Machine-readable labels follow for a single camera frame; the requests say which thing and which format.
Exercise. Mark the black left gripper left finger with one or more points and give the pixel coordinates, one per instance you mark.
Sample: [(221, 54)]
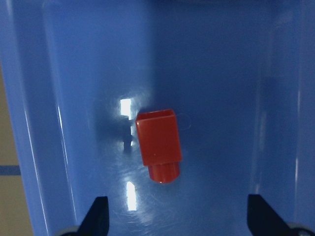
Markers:
[(96, 221)]

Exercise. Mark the red block on tray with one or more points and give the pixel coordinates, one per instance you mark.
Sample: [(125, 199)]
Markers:
[(159, 143)]

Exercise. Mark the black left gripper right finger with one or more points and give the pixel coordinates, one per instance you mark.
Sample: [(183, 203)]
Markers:
[(262, 220)]

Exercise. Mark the blue plastic tray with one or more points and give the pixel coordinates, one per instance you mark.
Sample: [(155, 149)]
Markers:
[(239, 75)]

